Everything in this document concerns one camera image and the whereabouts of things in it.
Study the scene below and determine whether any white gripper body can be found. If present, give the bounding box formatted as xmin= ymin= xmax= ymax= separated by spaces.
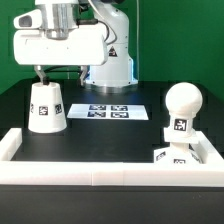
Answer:
xmin=13 ymin=9 xmax=108 ymax=65

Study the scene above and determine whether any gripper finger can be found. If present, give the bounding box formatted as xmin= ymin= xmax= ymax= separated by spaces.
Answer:
xmin=34 ymin=65 xmax=49 ymax=85
xmin=79 ymin=65 xmax=88 ymax=87

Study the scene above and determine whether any white lamp shade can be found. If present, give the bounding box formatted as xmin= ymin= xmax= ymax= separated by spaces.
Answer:
xmin=28 ymin=82 xmax=67 ymax=133

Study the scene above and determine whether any white lamp bulb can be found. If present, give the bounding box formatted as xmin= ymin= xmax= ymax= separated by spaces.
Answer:
xmin=165 ymin=82 xmax=203 ymax=137

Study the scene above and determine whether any white lamp base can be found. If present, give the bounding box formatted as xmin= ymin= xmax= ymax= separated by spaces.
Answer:
xmin=154 ymin=127 xmax=202 ymax=165

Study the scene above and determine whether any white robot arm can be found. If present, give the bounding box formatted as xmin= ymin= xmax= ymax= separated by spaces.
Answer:
xmin=13 ymin=0 xmax=138 ymax=93

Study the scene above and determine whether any white marker sheet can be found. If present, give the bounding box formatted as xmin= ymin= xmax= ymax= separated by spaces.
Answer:
xmin=67 ymin=104 xmax=149 ymax=120

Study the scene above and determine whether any white U-shaped fence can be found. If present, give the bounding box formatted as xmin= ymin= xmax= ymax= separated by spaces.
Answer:
xmin=0 ymin=128 xmax=224 ymax=187

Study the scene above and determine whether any black cable bundle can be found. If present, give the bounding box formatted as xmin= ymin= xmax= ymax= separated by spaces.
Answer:
xmin=43 ymin=65 xmax=83 ymax=74

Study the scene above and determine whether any white hanging cable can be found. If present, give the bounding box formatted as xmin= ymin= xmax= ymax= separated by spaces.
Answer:
xmin=135 ymin=0 xmax=141 ymax=80

